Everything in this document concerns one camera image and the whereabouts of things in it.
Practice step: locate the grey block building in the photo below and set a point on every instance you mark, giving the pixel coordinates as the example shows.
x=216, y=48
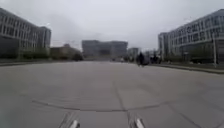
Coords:
x=104, y=49

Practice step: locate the grey concrete paved plaza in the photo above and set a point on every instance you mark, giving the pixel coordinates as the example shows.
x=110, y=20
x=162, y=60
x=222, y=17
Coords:
x=110, y=83

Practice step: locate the small grey building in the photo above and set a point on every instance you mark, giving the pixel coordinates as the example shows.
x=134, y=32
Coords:
x=133, y=53

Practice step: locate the person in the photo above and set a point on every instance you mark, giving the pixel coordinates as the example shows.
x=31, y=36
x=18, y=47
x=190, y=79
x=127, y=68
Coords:
x=141, y=59

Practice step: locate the group of people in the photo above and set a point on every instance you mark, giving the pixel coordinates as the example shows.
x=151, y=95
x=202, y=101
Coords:
x=154, y=59

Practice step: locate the low brown building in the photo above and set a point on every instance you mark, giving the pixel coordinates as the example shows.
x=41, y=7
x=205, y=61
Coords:
x=65, y=52

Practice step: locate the robot's own part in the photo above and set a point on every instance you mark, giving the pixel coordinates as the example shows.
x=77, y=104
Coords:
x=74, y=124
x=139, y=123

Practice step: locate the raised kerb strip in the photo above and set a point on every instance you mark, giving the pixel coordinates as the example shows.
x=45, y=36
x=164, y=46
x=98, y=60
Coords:
x=193, y=68

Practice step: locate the long grey office building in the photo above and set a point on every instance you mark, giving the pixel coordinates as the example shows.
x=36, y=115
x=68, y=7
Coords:
x=196, y=36

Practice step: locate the row of dark bushes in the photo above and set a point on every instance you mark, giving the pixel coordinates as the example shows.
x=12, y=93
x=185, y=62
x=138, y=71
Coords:
x=23, y=54

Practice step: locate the large grey glass building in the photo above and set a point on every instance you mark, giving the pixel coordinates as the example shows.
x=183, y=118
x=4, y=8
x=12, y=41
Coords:
x=20, y=35

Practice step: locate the pale pole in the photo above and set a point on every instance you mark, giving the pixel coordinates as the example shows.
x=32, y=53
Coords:
x=214, y=49

